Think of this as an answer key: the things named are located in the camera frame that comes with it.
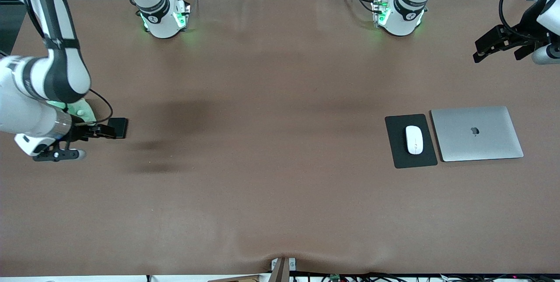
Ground black phone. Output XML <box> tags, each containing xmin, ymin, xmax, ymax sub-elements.
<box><xmin>107</xmin><ymin>117</ymin><xmax>129</xmax><ymax>139</ymax></box>

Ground white computer mouse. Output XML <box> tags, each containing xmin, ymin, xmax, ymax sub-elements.
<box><xmin>405</xmin><ymin>125</ymin><xmax>424</xmax><ymax>155</ymax></box>

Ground black mouse pad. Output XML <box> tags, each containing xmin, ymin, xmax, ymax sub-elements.
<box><xmin>385</xmin><ymin>113</ymin><xmax>438</xmax><ymax>169</ymax></box>

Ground green dinosaur plush toy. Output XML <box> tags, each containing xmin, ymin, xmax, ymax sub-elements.
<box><xmin>46</xmin><ymin>98</ymin><xmax>97</xmax><ymax>126</ymax></box>

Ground silver laptop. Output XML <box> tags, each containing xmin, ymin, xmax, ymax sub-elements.
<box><xmin>430</xmin><ymin>106</ymin><xmax>525</xmax><ymax>162</ymax></box>

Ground brown table cover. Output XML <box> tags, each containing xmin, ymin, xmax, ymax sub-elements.
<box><xmin>0</xmin><ymin>0</ymin><xmax>560</xmax><ymax>277</ymax></box>

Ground metal table edge bracket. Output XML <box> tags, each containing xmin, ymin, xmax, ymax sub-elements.
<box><xmin>270</xmin><ymin>257</ymin><xmax>297</xmax><ymax>282</ymax></box>

